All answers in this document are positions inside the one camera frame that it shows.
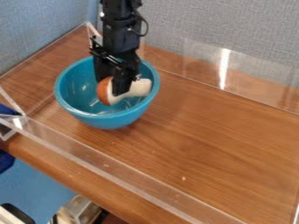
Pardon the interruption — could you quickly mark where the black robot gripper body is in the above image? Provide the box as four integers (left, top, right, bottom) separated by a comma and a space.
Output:
89, 23, 143, 71

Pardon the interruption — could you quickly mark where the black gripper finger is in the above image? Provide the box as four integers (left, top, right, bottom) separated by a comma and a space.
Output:
93, 56, 113, 82
112, 67, 140, 96

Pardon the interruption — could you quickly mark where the brown and white toy mushroom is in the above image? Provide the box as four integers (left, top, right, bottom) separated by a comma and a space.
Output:
96, 77, 152, 106

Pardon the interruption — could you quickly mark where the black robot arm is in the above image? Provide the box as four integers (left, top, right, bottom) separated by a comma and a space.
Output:
89, 0, 148, 96

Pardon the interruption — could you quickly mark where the blue plastic bowl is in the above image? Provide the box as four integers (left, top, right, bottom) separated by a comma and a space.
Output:
53, 56, 160, 130

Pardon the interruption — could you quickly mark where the clear acrylic front barrier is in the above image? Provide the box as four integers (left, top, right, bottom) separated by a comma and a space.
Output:
0, 86, 250, 224

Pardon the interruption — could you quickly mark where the clear acrylic barrier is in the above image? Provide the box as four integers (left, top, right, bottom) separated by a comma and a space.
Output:
137, 41, 299, 115
0, 86, 250, 224

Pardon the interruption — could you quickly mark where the clear acrylic back barrier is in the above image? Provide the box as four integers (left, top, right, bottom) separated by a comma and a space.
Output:
137, 41, 299, 115

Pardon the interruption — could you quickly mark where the blue cloth object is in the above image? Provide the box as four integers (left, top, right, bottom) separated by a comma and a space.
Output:
0, 103, 20, 174

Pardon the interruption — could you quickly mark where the clear plastic container below table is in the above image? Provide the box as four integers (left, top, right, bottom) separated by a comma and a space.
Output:
48, 195, 103, 224

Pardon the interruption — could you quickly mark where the black and white object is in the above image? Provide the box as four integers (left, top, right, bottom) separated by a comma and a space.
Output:
0, 203, 36, 224

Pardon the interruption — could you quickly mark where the clear acrylic corner bracket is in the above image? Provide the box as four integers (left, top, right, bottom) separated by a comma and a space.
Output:
85, 22, 103, 45

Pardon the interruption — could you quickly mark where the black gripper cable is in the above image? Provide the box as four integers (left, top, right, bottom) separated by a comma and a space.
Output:
132, 10, 149, 38

